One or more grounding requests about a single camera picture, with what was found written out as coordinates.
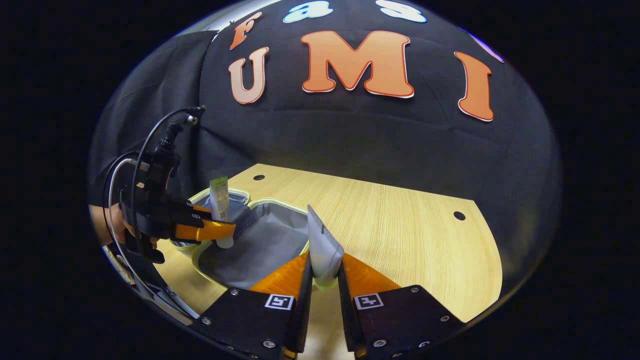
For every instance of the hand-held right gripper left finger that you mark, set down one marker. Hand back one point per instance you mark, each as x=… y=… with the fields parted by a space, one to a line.
x=302 y=310

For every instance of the white grey skin care tube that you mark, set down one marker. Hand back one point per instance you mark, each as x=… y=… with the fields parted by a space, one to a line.
x=324 y=250

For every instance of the pale yellow suitcase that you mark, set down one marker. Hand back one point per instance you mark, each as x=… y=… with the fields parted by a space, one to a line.
x=260 y=240

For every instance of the green print skin care tube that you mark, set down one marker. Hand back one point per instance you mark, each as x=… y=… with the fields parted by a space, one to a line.
x=220 y=200

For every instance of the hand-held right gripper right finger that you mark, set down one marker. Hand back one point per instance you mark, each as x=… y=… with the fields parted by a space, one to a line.
x=347 y=320

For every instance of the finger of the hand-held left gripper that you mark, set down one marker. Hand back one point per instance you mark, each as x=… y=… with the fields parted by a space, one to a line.
x=205 y=231
x=204 y=210

